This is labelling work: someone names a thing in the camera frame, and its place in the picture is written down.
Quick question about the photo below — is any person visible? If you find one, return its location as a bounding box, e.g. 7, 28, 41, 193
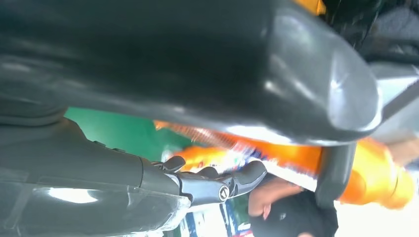
247, 176, 339, 237

